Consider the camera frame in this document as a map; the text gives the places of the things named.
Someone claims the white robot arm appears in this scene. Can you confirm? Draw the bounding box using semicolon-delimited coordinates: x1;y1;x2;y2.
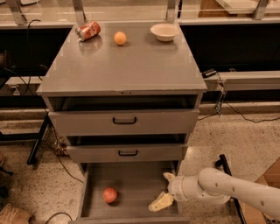
148;168;280;221

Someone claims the black power adapter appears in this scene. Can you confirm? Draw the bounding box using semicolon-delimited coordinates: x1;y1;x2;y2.
202;69;217;79

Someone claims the orange fruit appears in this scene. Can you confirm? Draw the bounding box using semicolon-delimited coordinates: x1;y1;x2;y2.
114;31;127;46

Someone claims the black floor cable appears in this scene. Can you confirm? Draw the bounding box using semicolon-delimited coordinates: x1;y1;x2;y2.
44;212;74;224

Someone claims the grey bottom drawer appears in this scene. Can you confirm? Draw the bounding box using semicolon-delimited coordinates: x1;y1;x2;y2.
69;161;190;224

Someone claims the grey middle drawer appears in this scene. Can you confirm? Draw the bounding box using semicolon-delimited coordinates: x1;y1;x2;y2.
66;144;187;163

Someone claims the black drawer handle middle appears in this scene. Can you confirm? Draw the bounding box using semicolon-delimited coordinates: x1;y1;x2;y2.
118;150;138;157

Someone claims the grey drawer cabinet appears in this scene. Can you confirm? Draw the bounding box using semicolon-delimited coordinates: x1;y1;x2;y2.
36;20;208;224

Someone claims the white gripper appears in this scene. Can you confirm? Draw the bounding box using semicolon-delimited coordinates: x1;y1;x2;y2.
148;172;201;212

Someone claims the cardboard box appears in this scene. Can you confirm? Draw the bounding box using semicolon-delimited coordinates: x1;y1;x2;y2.
238;158;280;224

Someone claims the black drawer handle top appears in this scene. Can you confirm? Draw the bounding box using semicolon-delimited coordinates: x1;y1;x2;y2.
112;117;137;125

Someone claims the red soda can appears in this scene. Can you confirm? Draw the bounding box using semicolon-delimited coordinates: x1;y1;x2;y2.
75;22;101;41

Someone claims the black drawer handle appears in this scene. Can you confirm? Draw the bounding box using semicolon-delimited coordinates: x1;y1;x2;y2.
112;117;137;125
118;150;138;157

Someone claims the black metal stand leg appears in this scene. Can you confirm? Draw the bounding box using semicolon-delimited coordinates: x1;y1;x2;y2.
215;154;247;224

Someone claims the grey drawer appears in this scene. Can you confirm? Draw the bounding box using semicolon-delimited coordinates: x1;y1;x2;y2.
66;144;187;163
49;109;199;137
69;161;190;224

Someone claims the black table leg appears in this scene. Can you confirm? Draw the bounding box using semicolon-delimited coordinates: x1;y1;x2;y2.
27;115;49;165

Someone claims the red apple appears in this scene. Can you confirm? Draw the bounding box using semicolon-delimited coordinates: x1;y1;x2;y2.
102;187;117;204

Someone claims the white bowl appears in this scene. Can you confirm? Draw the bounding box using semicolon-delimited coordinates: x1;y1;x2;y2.
150;24;179;42

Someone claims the grey top drawer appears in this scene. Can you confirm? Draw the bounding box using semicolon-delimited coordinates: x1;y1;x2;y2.
49;109;199;137

